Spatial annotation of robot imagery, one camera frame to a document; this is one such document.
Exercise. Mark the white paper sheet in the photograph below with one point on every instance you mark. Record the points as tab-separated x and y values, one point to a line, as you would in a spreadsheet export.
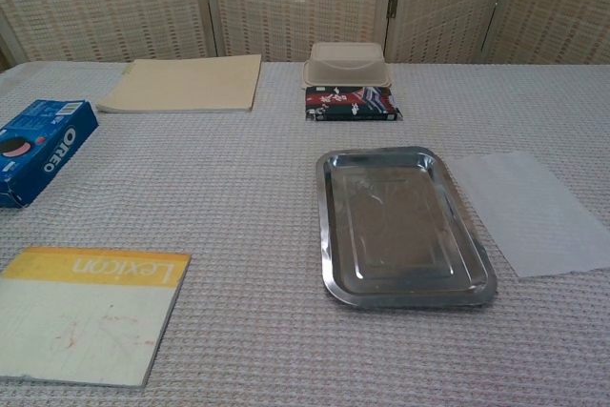
529	216

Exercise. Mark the stainless steel rectangular tray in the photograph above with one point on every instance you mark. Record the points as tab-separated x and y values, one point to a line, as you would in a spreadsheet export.
405	230

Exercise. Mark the beige manila paper folder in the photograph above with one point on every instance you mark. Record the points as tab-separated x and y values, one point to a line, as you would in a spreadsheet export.
186	85

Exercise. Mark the white woven tablecloth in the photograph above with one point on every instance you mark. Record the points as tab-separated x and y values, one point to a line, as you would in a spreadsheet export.
248	188

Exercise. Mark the dark patterned flat box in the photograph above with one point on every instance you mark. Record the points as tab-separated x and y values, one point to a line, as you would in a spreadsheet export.
352	103

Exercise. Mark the beige plastic food container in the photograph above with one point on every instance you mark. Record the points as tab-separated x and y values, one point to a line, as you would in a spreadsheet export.
347	64

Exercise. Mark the woven bamboo folding screen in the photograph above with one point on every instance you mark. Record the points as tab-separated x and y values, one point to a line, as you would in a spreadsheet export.
295	2

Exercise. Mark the yellow white Lexicon book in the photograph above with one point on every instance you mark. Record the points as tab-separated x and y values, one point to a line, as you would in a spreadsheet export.
86	316

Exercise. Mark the blue Oreo cookie box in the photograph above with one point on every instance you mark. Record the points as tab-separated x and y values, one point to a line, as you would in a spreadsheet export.
40	154

